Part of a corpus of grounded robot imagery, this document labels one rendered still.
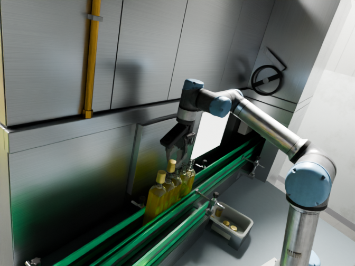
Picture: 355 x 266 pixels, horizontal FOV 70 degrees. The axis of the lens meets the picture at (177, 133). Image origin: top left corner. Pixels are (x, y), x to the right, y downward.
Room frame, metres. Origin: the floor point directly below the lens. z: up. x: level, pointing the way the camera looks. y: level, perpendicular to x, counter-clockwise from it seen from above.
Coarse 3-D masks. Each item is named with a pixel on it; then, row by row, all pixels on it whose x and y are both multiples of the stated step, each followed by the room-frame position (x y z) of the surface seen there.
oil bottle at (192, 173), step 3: (186, 171) 1.06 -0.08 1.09; (189, 171) 1.06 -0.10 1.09; (192, 171) 1.07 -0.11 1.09; (189, 174) 1.05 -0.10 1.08; (192, 174) 1.06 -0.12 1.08; (189, 177) 1.04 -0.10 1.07; (192, 177) 1.06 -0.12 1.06; (189, 180) 1.04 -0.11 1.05; (192, 180) 1.07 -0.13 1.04; (189, 183) 1.05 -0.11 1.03; (192, 183) 1.08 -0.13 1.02; (186, 186) 1.04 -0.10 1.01; (189, 186) 1.06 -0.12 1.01; (186, 189) 1.04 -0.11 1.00; (189, 189) 1.06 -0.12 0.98; (186, 192) 1.05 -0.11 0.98; (189, 192) 1.07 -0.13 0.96
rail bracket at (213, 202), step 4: (196, 192) 1.09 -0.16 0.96; (216, 192) 1.06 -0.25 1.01; (204, 196) 1.07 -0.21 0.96; (216, 196) 1.04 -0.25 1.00; (208, 200) 1.06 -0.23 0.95; (212, 200) 1.04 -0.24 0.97; (216, 200) 1.05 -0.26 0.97; (212, 204) 1.04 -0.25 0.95; (216, 204) 1.04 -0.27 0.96; (212, 208) 1.04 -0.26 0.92; (224, 208) 1.02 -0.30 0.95; (208, 212) 1.04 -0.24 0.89; (212, 212) 1.04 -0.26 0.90
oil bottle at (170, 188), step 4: (164, 184) 0.91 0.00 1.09; (168, 184) 0.91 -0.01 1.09; (172, 184) 0.92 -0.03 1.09; (168, 188) 0.90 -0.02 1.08; (172, 188) 0.92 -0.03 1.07; (168, 192) 0.89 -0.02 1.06; (172, 192) 0.92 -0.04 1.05; (168, 196) 0.90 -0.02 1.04; (172, 196) 0.93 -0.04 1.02; (164, 200) 0.89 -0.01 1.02; (168, 200) 0.91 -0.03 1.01; (164, 204) 0.89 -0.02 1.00; (168, 204) 0.91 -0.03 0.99; (164, 208) 0.89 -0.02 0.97
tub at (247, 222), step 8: (216, 208) 1.20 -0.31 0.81; (232, 208) 1.19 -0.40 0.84; (216, 216) 1.18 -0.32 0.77; (224, 216) 1.19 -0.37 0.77; (232, 216) 1.17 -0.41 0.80; (240, 216) 1.15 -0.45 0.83; (232, 224) 1.14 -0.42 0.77; (240, 224) 1.14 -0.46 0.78; (248, 224) 1.12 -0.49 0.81; (232, 232) 1.01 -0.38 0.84; (240, 232) 1.10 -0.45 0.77
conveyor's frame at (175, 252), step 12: (252, 156) 1.88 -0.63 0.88; (240, 168) 1.65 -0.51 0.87; (228, 180) 1.48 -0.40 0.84; (204, 216) 1.02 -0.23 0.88; (192, 228) 0.92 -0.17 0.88; (204, 228) 1.03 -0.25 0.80; (180, 240) 0.83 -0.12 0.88; (192, 240) 0.93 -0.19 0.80; (168, 252) 0.76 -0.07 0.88; (180, 252) 0.84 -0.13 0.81; (156, 264) 0.69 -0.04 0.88; (168, 264) 0.76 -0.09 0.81
